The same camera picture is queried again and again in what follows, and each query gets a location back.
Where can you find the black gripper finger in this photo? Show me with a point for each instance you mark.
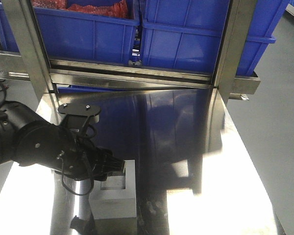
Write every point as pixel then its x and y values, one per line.
pixel 117 166

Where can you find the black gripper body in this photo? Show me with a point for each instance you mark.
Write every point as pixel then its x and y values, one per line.
pixel 79 158

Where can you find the gray hollow square base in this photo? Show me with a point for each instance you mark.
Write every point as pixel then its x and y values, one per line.
pixel 115 198

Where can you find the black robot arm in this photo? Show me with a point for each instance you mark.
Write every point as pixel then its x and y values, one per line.
pixel 26 137

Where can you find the blue bin with red contents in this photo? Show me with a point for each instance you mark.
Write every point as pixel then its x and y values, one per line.
pixel 75 35

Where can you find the blue bin far left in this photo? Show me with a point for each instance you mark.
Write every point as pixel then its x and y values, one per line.
pixel 7 39

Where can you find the blue bin right on rack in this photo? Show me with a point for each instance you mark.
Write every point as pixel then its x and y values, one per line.
pixel 186 34

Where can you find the red mesh bag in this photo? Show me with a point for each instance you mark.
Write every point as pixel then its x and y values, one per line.
pixel 118 9

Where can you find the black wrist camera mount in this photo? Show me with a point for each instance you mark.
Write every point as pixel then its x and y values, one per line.
pixel 78 118

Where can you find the stainless steel rack frame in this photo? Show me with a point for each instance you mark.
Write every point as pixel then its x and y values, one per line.
pixel 32 63

